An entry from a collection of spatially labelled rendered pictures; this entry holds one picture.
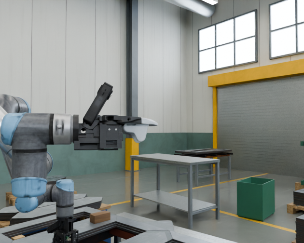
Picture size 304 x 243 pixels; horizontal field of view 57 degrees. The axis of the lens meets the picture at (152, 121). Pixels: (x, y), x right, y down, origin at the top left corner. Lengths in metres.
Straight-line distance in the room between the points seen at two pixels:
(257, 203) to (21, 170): 4.40
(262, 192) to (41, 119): 4.35
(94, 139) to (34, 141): 0.13
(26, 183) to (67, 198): 0.62
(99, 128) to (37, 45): 8.31
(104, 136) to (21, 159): 0.19
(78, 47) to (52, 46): 0.83
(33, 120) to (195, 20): 11.99
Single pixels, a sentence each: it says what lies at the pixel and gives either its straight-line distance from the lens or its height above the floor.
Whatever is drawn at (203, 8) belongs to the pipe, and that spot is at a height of 5.87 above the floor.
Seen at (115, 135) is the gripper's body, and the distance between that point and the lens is 0.68.
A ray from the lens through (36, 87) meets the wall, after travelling 8.70.
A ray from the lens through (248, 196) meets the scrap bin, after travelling 4.89.
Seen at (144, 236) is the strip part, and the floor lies 0.85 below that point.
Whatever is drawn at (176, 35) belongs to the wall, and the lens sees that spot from 12.25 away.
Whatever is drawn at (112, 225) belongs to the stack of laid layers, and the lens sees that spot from 1.90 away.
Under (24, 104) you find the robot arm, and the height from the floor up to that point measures 1.54.
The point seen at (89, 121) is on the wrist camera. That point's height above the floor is 1.45.
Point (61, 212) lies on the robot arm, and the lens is 1.31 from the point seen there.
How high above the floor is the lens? 1.43
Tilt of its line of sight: 2 degrees up
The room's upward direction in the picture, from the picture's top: straight up
